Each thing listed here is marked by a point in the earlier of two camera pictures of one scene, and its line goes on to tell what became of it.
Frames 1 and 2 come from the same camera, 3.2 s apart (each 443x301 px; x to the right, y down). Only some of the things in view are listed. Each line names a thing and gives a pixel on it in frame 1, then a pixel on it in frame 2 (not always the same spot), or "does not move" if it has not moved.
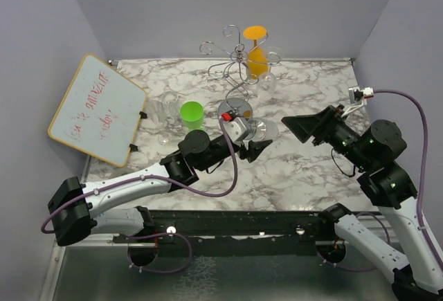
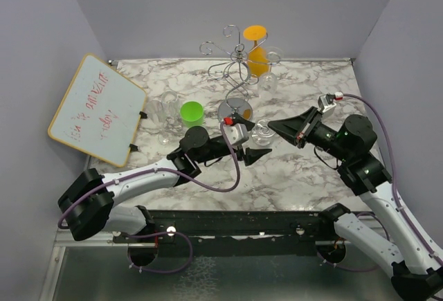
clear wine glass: x=261 y=129 does not move
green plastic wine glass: x=192 y=114 does not move
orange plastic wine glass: x=257 y=62 does not move
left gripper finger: x=255 y=149 -> x=252 y=155
